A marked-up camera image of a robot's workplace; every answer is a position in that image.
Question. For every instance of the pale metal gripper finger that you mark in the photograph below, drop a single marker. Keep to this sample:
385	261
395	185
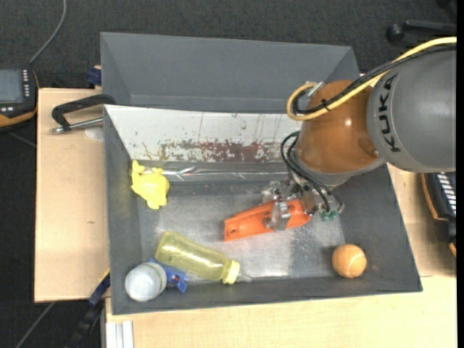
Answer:
270	220
284	216

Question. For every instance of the orange block with holes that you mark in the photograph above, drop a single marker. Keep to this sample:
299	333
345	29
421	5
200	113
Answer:
250	223

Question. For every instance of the orange tennis ball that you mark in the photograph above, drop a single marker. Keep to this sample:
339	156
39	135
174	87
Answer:
348	261

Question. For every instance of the yellow clear plastic bottle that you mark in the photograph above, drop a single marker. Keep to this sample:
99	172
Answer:
192	257

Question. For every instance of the yellow toy animal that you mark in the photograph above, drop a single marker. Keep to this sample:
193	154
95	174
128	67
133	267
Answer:
150	187

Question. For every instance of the white spray bottle blue trigger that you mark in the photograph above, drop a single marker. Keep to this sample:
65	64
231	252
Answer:
145	281

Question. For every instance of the grey metal bin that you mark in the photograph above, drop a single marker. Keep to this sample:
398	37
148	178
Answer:
224	74

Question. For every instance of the pale brown flat board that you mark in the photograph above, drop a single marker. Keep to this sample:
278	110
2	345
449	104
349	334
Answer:
69	194

